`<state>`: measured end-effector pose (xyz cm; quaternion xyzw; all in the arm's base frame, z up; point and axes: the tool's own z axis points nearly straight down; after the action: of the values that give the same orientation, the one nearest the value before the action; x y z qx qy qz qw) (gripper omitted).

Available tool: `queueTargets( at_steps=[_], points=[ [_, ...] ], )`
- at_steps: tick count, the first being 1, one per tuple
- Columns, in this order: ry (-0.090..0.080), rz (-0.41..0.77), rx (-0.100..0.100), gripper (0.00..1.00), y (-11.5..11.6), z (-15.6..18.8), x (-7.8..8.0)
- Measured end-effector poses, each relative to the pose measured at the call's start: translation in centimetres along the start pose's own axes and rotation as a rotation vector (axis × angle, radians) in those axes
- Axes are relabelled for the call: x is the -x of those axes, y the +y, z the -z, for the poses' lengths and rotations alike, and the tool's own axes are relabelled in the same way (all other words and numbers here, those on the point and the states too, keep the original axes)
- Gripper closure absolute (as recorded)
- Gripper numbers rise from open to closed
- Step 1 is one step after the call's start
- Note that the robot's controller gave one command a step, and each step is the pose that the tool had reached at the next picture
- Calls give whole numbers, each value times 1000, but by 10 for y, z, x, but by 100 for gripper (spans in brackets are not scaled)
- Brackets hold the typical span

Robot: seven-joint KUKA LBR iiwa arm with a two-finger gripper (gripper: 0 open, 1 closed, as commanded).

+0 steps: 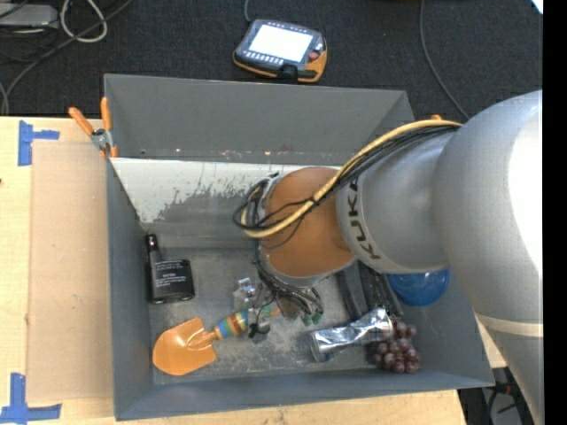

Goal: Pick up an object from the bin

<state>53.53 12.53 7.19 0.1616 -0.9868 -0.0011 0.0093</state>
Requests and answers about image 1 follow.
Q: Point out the grey metal bin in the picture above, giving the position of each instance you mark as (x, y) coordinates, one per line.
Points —
(212, 118)

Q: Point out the purple toy grapes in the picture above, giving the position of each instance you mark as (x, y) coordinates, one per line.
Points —
(398, 352)

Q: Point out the brown cardboard board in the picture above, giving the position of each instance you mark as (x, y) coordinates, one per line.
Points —
(66, 259)

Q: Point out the crushed silver can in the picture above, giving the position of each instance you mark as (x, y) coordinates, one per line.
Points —
(341, 337)

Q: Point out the blue ball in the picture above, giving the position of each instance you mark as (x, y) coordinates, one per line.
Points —
(418, 288)

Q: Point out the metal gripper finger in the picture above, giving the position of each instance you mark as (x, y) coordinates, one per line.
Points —
(245, 291)
(262, 325)

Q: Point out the orange toy shovel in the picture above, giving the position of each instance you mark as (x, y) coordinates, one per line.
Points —
(184, 350)

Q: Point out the dark flat block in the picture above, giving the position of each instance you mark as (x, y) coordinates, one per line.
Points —
(352, 295)

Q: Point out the black spray bottle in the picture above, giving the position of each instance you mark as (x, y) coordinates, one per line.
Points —
(170, 279)

